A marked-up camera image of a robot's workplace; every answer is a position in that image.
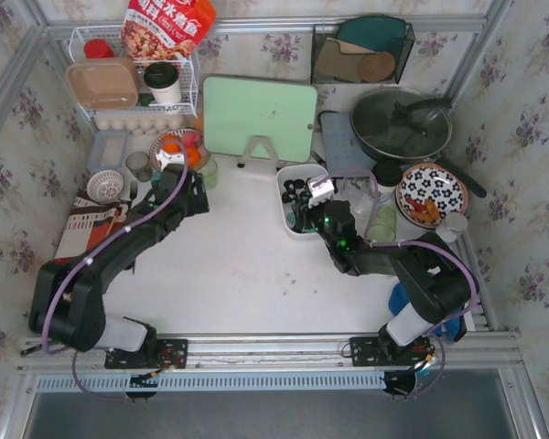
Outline white round strainer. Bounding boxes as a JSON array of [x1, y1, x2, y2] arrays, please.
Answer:
[[86, 170, 124, 204]]

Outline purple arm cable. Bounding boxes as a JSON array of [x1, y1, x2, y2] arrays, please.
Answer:
[[40, 138, 189, 403], [315, 166, 481, 402]]

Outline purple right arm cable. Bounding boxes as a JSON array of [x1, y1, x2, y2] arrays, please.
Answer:
[[315, 166, 481, 402]]

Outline brown square container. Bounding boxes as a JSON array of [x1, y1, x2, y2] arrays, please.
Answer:
[[66, 57, 139, 111]]

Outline egg carton tray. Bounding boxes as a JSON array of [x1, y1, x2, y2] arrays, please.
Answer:
[[94, 114, 195, 135]]

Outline clear lidded container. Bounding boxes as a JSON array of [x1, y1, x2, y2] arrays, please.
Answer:
[[87, 130, 129, 173]]

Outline white storage basket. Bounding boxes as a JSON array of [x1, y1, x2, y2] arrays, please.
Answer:
[[275, 163, 328, 241]]

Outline pink fruit plate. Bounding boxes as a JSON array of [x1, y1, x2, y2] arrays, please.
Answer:
[[148, 128, 210, 171]]

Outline red jar lid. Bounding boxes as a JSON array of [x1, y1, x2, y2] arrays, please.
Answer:
[[83, 38, 114, 59]]

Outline striped red cloth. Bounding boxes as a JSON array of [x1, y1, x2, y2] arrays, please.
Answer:
[[55, 190, 131, 263]]

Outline black mesh organizer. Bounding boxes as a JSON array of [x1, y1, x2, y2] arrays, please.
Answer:
[[310, 15, 415, 84]]

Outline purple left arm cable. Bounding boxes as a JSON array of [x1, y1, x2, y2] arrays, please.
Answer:
[[40, 138, 189, 403]]

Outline grey blue rectangular tray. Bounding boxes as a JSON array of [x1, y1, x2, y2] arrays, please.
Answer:
[[318, 111, 376, 174]]

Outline black frying pan with lid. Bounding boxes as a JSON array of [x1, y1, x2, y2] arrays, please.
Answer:
[[350, 87, 487, 198]]

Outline floral patterned plate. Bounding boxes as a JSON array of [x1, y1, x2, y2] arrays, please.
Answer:
[[394, 163, 468, 230]]

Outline white coffee cup black lid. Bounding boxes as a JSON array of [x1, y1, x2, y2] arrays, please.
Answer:
[[144, 61, 182, 104]]

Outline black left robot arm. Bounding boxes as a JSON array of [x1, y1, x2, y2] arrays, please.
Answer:
[[28, 165, 210, 363]]

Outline green cup right side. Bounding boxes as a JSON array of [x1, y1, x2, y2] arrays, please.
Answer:
[[367, 205, 396, 242]]

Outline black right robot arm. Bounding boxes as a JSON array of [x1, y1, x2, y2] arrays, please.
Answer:
[[295, 200, 479, 367]]

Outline grey glass cup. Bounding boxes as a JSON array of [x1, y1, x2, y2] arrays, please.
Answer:
[[125, 151, 153, 182]]

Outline round cork coaster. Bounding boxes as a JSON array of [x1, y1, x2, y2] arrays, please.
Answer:
[[358, 51, 396, 82]]

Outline white bottle blue label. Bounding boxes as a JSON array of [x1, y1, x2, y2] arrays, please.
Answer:
[[436, 212, 468, 244]]

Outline white wire rack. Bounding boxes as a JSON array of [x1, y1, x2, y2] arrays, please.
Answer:
[[65, 25, 199, 118]]

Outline red snack bag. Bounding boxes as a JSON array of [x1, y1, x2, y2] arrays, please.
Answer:
[[120, 0, 217, 60]]

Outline green translucent cup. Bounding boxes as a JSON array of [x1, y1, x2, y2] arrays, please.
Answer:
[[199, 158, 218, 189]]

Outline green cutting board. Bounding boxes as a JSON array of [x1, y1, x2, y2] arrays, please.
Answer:
[[202, 76, 318, 163]]

